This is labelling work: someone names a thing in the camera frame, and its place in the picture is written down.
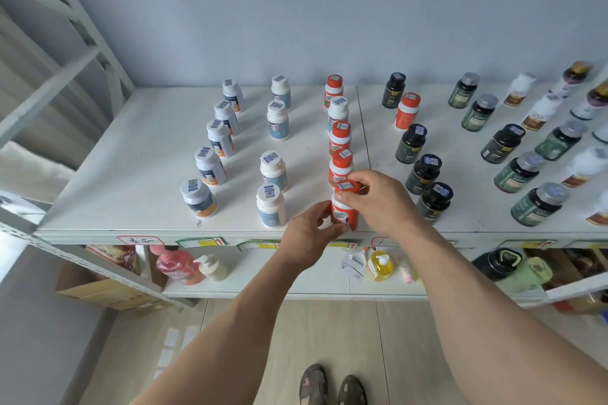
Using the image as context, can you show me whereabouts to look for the red bottle red cap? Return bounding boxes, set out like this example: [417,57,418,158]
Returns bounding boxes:
[330,180,369,232]
[393,92,422,131]
[324,74,345,109]
[328,120,353,156]
[328,148,355,188]

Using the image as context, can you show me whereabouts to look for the person's left forearm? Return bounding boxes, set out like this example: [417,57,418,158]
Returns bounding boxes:
[132,252,329,405]

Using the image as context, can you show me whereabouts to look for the white packaged item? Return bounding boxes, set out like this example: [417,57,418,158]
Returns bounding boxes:
[340,250,367,282]

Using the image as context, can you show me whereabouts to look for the gold cap bottles group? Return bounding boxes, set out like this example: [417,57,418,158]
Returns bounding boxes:
[549,61,593,98]

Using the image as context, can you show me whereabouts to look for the white bottle orange label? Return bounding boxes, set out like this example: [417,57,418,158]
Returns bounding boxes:
[221,78,246,114]
[206,119,236,159]
[194,146,227,187]
[213,99,241,136]
[179,178,219,219]

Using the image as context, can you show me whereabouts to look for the black bottle black cap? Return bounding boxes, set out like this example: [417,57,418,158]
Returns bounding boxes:
[480,123,527,165]
[381,72,407,110]
[405,153,443,196]
[395,123,428,165]
[417,182,455,223]

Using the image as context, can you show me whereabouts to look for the person's sandal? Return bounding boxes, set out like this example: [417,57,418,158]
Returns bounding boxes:
[298,363,329,405]
[337,374,368,405]

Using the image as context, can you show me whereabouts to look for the light green flask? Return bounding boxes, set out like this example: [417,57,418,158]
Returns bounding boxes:
[496,256,554,296]

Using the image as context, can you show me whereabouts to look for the white bottle gold cap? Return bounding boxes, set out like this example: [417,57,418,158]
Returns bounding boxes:
[569,82,608,122]

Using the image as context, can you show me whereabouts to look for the white metal shelf rack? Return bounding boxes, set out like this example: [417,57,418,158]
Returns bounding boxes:
[0,0,608,320]

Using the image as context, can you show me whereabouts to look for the person's right sandal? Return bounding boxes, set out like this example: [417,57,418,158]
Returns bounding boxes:
[337,374,368,405]

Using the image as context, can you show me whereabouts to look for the small pink tube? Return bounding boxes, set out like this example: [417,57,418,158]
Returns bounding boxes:
[398,257,419,285]

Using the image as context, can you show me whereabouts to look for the pink soap pump bottle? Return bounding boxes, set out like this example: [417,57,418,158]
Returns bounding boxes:
[149,244,206,287]

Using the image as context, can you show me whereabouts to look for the cardboard box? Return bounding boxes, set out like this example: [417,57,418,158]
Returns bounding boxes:
[55,259,174,311]

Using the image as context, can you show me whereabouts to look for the yellow pump bottle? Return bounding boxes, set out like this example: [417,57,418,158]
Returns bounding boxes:
[365,250,395,283]

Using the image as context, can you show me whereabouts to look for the red snack packets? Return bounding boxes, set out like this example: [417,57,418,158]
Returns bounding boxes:
[85,244,143,275]

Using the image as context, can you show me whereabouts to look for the person's right forearm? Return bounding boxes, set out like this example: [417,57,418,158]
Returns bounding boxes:
[398,227,608,405]

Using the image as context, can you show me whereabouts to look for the person's right hand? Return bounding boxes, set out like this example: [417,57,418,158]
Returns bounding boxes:
[334,170,433,242]

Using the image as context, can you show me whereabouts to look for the person's left sandal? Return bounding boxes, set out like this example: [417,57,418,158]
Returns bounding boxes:
[298,363,329,405]

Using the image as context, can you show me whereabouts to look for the person's left hand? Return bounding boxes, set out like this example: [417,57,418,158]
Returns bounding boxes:
[277,200,352,270]

